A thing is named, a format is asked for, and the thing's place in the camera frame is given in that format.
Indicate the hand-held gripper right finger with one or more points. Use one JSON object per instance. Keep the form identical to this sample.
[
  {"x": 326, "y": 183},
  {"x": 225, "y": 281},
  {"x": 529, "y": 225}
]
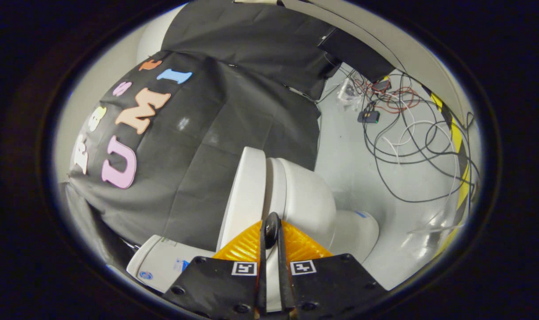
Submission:
[{"x": 288, "y": 289}]

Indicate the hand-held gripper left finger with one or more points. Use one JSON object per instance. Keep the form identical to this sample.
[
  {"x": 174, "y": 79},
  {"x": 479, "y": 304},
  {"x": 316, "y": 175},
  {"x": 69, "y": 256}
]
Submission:
[{"x": 261, "y": 280}]

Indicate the white toilet lid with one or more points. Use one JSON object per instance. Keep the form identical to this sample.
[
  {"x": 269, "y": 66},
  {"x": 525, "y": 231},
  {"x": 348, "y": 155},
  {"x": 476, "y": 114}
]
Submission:
[{"x": 247, "y": 191}]

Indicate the white toilet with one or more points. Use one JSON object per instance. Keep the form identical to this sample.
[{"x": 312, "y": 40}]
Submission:
[{"x": 309, "y": 200}]

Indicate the black backdrop cloth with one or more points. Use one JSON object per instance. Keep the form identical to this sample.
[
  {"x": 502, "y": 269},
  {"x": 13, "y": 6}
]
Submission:
[{"x": 207, "y": 111}]

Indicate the small black electronic box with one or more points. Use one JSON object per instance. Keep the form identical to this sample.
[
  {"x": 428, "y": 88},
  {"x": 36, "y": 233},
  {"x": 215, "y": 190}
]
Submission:
[{"x": 368, "y": 117}]

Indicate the clear plastic bag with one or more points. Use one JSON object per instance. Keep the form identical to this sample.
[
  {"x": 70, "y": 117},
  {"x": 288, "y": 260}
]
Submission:
[{"x": 347, "y": 93}]

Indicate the yellow black hazard tape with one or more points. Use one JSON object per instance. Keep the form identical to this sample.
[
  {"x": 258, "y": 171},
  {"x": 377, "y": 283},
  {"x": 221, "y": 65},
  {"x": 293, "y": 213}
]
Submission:
[{"x": 456, "y": 138}]

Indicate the black flat panel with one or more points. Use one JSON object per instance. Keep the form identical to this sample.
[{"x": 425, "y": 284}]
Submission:
[{"x": 356, "y": 53}]

